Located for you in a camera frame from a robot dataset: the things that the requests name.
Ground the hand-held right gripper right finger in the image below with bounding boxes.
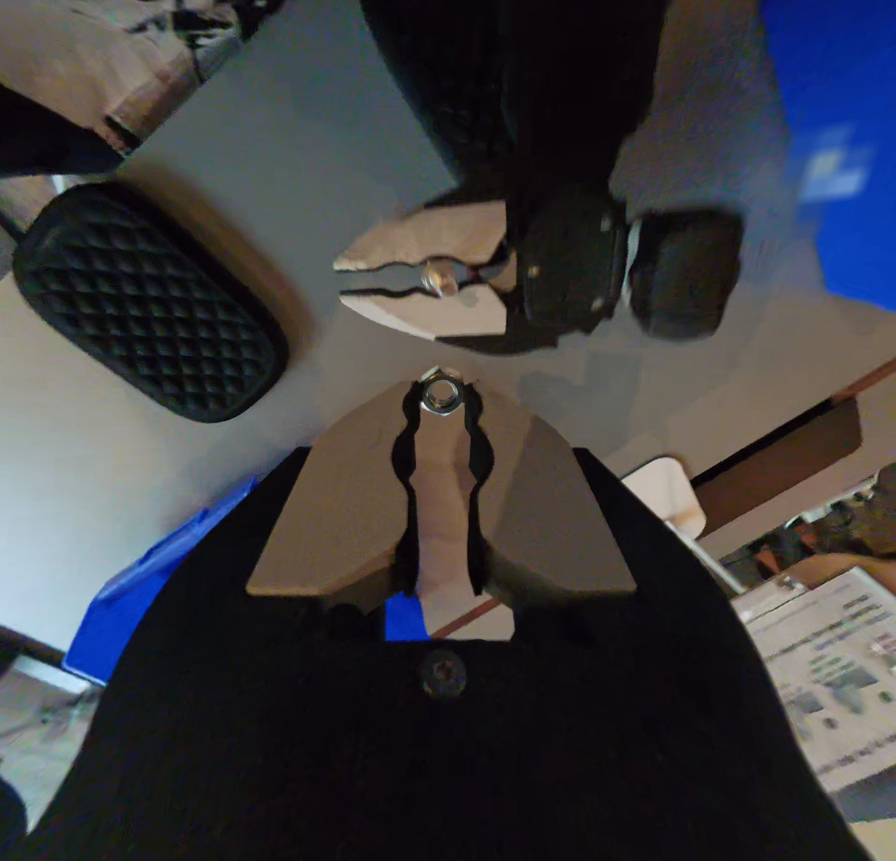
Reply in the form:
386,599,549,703
462,381,638,596

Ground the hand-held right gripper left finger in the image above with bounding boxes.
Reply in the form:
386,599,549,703
245,381,422,614

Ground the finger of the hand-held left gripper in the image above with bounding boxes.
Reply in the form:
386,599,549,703
338,283,510,341
332,199,510,275

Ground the silver hex bolt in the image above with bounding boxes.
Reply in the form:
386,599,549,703
420,260,464,298

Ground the silver hex nut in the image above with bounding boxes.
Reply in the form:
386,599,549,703
419,367,464,417

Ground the blue plastic bin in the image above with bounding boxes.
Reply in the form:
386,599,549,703
759,0,896,313
62,474,429,687

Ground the person's left forearm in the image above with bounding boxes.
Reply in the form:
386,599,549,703
500,0,690,207

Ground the printed instruction sheet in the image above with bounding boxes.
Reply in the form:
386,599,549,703
731,567,896,795

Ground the person's black printed shirt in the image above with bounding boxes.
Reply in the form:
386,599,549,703
0,0,242,158

